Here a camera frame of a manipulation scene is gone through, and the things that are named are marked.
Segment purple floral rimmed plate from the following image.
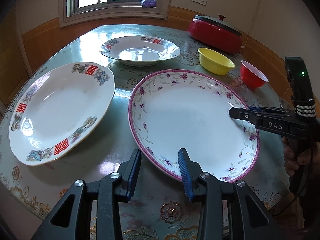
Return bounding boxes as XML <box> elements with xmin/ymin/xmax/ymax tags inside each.
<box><xmin>128</xmin><ymin>69</ymin><xmax>260</xmax><ymax>183</ymax></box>

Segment white wall socket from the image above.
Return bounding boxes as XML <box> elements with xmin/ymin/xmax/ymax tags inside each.
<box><xmin>191</xmin><ymin>0</ymin><xmax>207</xmax><ymax>5</ymax></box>

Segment white power cord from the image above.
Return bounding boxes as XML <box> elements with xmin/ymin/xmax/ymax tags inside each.
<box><xmin>241</xmin><ymin>0</ymin><xmax>266</xmax><ymax>49</ymax></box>

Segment white deep plate red characters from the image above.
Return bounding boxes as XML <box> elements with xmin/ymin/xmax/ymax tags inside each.
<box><xmin>100</xmin><ymin>35</ymin><xmax>181</xmax><ymax>67</ymax></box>

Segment grey pot lid red knob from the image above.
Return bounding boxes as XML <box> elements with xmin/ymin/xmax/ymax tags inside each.
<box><xmin>194</xmin><ymin>15</ymin><xmax>242</xmax><ymax>36</ymax></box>

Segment yellow plastic bowl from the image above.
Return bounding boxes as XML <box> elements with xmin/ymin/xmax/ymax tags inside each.
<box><xmin>197</xmin><ymin>48</ymin><xmax>235</xmax><ymax>76</ymax></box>

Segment right hand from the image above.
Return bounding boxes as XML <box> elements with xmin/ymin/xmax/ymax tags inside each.
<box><xmin>282</xmin><ymin>137</ymin><xmax>319</xmax><ymax>177</ymax></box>

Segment red electric cooking pot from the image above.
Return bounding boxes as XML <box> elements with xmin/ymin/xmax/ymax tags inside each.
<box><xmin>187</xmin><ymin>15</ymin><xmax>242</xmax><ymax>55</ymax></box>

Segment red plastic bowl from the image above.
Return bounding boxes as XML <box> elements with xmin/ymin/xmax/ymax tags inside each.
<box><xmin>240</xmin><ymin>60</ymin><xmax>269</xmax><ymax>90</ymax></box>

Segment purple cloth on sill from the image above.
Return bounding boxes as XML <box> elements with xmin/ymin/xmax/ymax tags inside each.
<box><xmin>140</xmin><ymin>0</ymin><xmax>157</xmax><ymax>8</ymax></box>

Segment stainless steel basin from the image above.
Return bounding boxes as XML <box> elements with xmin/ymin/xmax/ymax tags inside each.
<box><xmin>279</xmin><ymin>97</ymin><xmax>294</xmax><ymax>110</ymax></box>

